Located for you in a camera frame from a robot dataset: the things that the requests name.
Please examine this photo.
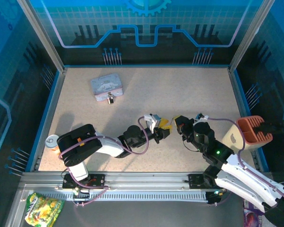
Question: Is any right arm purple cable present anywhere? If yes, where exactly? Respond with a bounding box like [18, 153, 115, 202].
[206, 116, 284, 207]

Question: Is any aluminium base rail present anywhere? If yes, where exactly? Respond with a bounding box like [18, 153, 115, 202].
[18, 172, 275, 190]

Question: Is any grey slotted cable duct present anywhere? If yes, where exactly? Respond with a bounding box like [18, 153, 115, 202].
[41, 190, 208, 202]

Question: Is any beverage can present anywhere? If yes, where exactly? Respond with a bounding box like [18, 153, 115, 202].
[45, 134, 61, 155]

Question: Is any black tool in holder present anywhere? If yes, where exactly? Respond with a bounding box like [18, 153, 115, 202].
[252, 120, 284, 139]

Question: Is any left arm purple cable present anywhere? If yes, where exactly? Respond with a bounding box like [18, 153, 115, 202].
[58, 116, 150, 208]

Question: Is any aluminium frame post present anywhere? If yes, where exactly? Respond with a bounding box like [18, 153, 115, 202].
[16, 0, 67, 72]
[228, 0, 276, 72]

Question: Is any beige holder with orange rack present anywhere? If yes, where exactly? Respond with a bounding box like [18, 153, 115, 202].
[222, 115, 274, 155]

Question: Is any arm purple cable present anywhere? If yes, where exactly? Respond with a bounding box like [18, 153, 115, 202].
[206, 116, 284, 207]
[58, 116, 150, 208]

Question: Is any lavender cartoon tin box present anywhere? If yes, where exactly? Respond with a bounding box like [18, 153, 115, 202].
[89, 73, 124, 102]

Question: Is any purple snack bag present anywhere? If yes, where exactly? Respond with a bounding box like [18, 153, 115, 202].
[242, 200, 268, 227]

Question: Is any green yellow snack bag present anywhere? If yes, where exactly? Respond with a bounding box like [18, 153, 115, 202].
[24, 192, 65, 227]

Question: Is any aluminium side rail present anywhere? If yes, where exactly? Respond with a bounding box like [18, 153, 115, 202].
[29, 68, 67, 172]
[228, 67, 262, 172]

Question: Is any small silver padlock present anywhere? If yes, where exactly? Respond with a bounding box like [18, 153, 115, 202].
[106, 92, 116, 105]

